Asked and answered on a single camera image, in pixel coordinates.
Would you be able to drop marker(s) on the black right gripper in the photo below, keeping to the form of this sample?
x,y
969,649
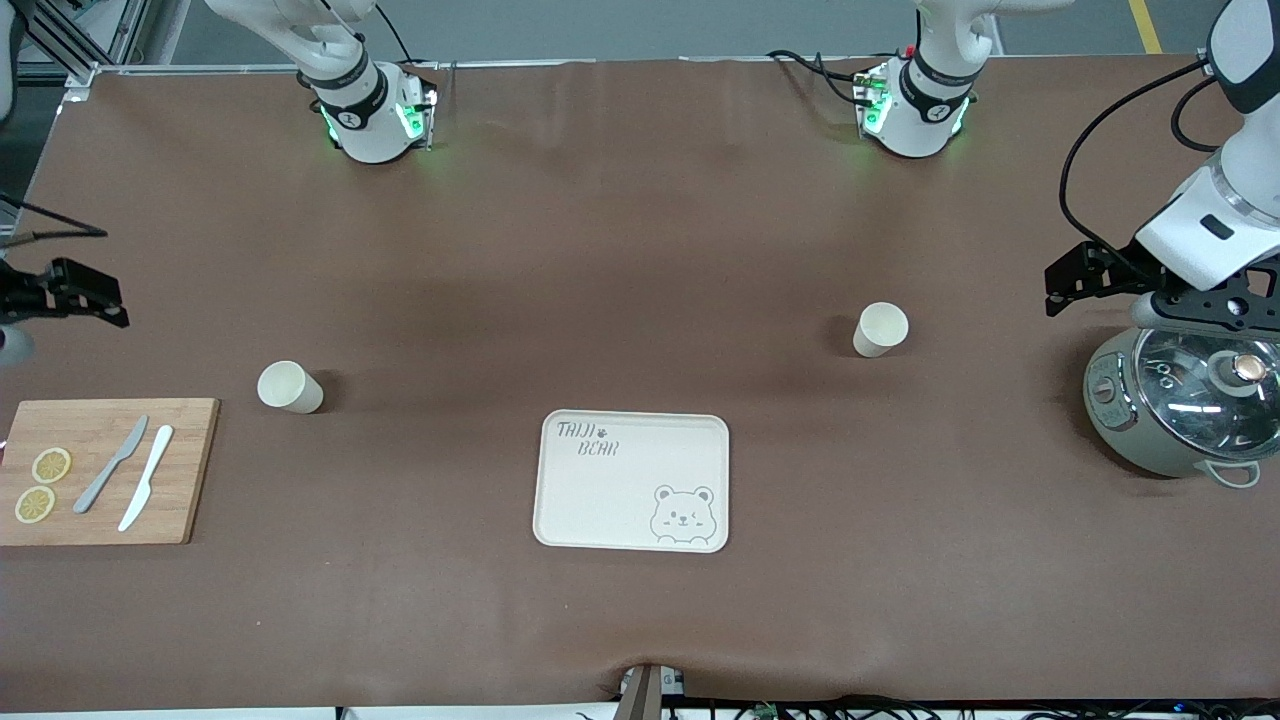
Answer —
x,y
22,298

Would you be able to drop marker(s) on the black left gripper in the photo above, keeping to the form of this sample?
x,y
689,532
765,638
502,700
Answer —
x,y
1116,270

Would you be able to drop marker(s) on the white plastic cup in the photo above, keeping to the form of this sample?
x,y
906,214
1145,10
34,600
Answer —
x,y
285,385
880,328

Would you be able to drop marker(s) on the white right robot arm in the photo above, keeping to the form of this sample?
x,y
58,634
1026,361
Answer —
x,y
365,130

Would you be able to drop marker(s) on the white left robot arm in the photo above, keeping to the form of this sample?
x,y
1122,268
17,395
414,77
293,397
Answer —
x,y
1210,240

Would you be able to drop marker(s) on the glass pot lid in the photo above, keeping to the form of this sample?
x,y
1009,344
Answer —
x,y
1180,400

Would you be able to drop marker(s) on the grey-green electric cooking pot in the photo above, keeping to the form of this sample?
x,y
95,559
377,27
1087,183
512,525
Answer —
x,y
1130,440

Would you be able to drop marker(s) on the lemon slice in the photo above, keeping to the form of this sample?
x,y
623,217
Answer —
x,y
51,465
35,505

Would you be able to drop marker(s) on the white plastic knife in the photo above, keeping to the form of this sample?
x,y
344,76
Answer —
x,y
145,478

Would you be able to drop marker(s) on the grey plastic knife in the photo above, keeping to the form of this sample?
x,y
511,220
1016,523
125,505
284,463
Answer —
x,y
95,490

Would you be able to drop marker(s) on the wooden cutting board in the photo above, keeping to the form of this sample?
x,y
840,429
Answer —
x,y
185,500

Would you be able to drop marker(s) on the cream tray with bear print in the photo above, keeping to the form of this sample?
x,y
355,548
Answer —
x,y
620,500

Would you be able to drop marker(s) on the aluminium frame profile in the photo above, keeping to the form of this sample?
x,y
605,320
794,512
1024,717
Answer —
x,y
80,80

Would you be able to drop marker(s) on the grey bracket post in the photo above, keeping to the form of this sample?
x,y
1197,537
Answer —
x,y
645,695

